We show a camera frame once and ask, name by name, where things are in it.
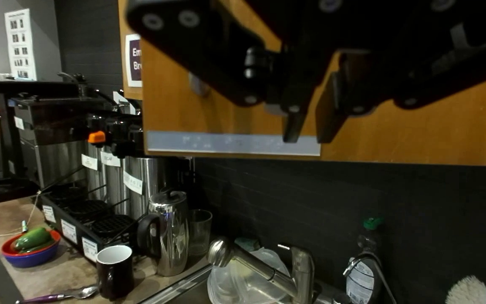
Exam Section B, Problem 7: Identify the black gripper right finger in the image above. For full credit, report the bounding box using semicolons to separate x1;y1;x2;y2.
314;0;486;144

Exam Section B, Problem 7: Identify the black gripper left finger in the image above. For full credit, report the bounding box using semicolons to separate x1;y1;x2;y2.
124;0;335;144

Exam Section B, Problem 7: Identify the wooden cabinet door with sign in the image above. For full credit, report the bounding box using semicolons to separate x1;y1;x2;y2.
117;0;146;103

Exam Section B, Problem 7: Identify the purple framed sign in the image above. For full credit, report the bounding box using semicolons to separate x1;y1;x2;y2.
124;32;144;90

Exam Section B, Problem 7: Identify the grey tape strip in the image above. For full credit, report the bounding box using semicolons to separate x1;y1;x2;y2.
146;130;323;159

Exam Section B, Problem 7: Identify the steel coffee urn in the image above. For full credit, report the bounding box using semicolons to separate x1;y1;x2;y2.
82;125;127;205
119;130;169;222

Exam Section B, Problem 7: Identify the black coffee brewer machine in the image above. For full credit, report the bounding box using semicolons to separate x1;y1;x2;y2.
0;80;144;196

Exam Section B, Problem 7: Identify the clear drinking glass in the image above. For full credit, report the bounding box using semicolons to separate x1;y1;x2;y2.
188;206;217;260

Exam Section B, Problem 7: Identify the steel insulated pitcher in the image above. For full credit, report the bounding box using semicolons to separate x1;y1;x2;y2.
136;188;193;279

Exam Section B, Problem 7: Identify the black labelled drip tray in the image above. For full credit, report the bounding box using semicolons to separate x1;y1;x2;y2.
36;181;142;265

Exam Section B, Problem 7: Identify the green cap soap bottle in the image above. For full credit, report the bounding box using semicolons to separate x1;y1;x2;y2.
343;215;389;304

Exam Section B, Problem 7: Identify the black mug white rim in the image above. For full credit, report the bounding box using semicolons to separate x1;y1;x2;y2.
95;242;137;303

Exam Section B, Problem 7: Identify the clear plastic container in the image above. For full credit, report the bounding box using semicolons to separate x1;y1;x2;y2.
205;260;296;304

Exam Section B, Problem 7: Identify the blue white dish brush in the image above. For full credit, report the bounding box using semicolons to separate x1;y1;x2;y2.
444;274;486;304

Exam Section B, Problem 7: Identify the green cucumber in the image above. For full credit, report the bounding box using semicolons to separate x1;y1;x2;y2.
12;223;55;254

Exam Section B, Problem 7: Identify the large steel sink faucet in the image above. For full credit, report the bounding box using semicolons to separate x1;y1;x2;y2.
206;237;320;304

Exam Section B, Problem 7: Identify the red blue bowl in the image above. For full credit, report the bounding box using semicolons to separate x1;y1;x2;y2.
0;227;65;269

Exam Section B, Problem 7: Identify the metal cabinet door handle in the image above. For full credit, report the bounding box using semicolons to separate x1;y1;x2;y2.
188;71;212;100

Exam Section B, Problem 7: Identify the white wall poster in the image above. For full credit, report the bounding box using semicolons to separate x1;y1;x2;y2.
2;7;39;83

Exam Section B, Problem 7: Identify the metal spoon purple handle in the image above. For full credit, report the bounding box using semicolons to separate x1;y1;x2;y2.
19;284;102;304

